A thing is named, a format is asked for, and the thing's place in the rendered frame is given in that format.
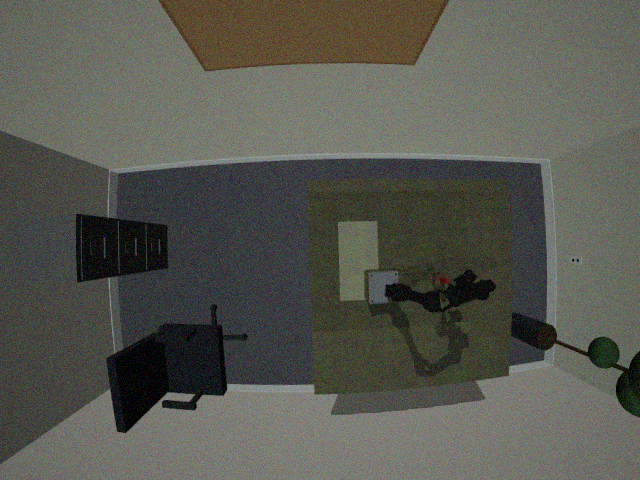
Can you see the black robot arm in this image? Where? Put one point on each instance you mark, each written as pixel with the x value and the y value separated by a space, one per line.
pixel 431 300

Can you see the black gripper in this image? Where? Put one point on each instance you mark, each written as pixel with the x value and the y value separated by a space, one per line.
pixel 461 280

